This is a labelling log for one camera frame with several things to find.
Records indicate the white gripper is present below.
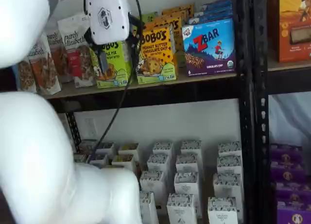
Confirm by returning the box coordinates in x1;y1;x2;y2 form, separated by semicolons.
85;0;144;73

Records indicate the orange Bobo's oat bites box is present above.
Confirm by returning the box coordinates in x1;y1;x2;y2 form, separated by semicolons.
155;16;187;76
137;27;177;85
161;8;195;20
162;3;195;13

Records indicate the green Bobo's apple pie box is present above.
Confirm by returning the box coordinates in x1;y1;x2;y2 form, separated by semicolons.
139;12;159;23
89;40;134;89

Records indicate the blue Zbar snack box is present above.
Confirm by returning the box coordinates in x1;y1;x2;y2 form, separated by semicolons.
193;6;233;18
187;12;234;25
181;17;236;77
200;0;233;11

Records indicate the particle board shelf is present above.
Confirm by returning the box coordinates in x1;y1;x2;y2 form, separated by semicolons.
267;59;311;72
45;72;238;100

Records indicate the blue label oatmeal box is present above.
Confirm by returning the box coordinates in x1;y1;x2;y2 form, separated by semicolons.
96;141;115;156

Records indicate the yellow label granola box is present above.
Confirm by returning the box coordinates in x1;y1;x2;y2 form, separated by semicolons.
111;154;137;173
118;143;140;161

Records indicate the white patterned pantry box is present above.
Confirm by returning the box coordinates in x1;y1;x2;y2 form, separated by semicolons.
147;153;171;178
216;155;243;177
152;141;174;161
175;154;200;176
138;191;159;224
173;172;202;217
213;172;243;222
181;140;202;159
139;170;167;205
218;141;242;160
207;196;240;224
166;193;198;224

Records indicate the large orange snack box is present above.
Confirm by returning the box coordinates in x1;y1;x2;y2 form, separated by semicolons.
267;0;311;63

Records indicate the purple snack box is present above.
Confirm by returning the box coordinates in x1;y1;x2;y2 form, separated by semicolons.
270;160;306;182
276;193;311;211
273;180;311;198
276;207;311;224
270;143;303;163

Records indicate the red label granola bag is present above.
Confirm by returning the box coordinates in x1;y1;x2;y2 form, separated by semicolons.
57;14;97;88

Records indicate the orange label granola bag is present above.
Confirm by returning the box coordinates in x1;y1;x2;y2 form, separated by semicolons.
26;34;63;96

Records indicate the white plastic sheet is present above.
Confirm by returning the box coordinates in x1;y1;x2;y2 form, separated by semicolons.
268;92;311;147

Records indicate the long black cable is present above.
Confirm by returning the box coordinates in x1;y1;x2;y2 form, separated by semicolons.
88;0;144;163

